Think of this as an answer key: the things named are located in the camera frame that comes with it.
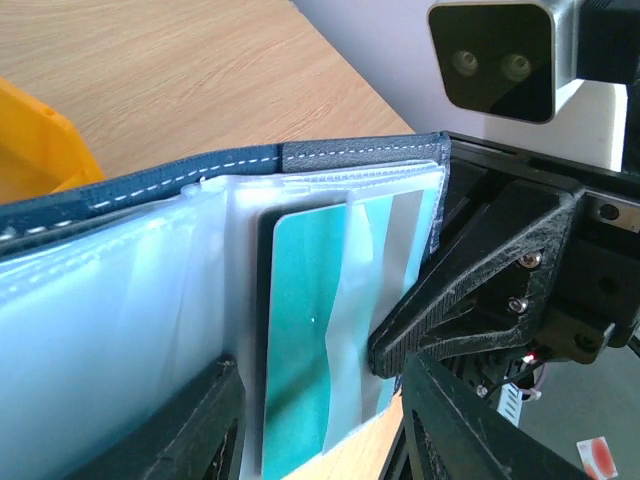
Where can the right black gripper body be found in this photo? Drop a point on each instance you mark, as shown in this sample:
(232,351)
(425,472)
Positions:
(594,302)

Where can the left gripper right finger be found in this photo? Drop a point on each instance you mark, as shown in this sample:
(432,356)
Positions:
(448,432)

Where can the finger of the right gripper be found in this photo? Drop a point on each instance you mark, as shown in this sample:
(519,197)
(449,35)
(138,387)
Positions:
(487,288)

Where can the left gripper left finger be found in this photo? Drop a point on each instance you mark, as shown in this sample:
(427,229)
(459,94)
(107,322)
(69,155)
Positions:
(198,434)

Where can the blue leather card holder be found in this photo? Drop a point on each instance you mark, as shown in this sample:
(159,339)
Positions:
(116,295)

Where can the teal card in holder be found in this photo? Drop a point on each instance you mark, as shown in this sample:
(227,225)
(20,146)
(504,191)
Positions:
(330,271)

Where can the red white sticker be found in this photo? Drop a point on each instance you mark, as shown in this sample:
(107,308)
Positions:
(596,458)

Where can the yellow bin right of row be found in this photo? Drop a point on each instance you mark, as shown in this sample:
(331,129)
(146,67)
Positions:
(41,150)

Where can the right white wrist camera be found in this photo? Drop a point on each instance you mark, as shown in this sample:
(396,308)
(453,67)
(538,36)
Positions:
(551,74)

